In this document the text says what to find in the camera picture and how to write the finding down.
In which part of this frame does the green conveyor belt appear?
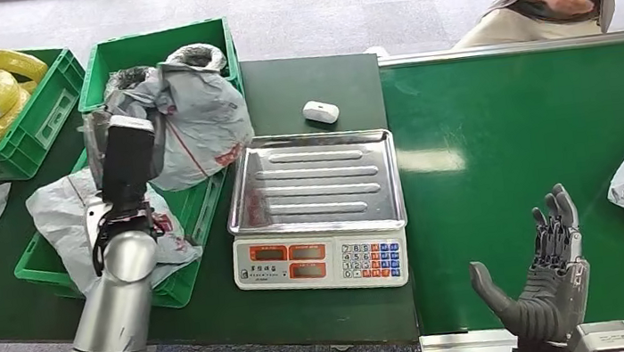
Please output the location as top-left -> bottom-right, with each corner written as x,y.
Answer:
375,28 -> 624,352

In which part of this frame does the small white plastic case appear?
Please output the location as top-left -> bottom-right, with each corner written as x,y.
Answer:
300,96 -> 342,127

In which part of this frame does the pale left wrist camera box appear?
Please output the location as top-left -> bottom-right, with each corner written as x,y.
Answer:
81,192 -> 119,252

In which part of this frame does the green crate holding yellow coils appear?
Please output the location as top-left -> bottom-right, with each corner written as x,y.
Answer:
0,43 -> 99,184

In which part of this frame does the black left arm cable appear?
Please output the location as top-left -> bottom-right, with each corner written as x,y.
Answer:
85,201 -> 160,279

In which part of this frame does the pale mailer package red print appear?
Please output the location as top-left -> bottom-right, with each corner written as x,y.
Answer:
21,155 -> 208,304

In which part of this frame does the grey plastic mailer package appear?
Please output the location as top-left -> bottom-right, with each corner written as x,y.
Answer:
75,51 -> 261,203

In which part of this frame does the green crate holding dark coils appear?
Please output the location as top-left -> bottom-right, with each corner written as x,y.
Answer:
70,15 -> 245,117

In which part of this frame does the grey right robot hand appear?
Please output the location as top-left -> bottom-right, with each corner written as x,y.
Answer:
459,181 -> 600,352

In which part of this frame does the electronic weighing scale steel tray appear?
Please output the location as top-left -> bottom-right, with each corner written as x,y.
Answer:
217,119 -> 416,308

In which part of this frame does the dark wrapped wire coil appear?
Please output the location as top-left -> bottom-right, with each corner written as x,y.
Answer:
101,63 -> 161,101

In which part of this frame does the green plastic delivery crate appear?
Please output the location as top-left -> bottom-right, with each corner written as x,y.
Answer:
0,130 -> 246,329

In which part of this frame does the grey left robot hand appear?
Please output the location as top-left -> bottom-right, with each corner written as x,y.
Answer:
91,110 -> 168,232

